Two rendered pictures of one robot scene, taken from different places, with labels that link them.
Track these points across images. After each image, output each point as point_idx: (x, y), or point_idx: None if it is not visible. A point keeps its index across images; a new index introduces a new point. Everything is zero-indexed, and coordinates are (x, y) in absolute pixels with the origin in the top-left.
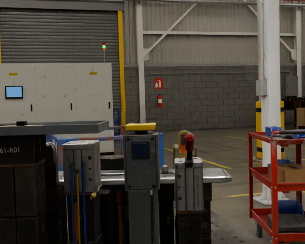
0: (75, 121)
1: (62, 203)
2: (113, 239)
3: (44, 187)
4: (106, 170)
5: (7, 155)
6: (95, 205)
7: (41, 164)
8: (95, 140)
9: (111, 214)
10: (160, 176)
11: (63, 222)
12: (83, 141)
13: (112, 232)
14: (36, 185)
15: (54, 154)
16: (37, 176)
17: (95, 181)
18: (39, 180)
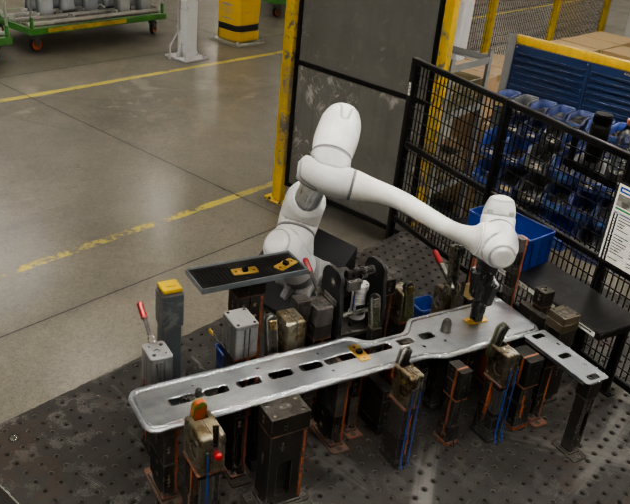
0: (225, 285)
1: None
2: (249, 438)
3: None
4: (268, 395)
5: None
6: (225, 357)
7: (235, 297)
8: (236, 323)
9: (249, 416)
10: (194, 381)
11: None
12: (243, 320)
13: (248, 429)
14: (229, 300)
15: (264, 323)
16: (230, 297)
17: (222, 337)
18: (232, 302)
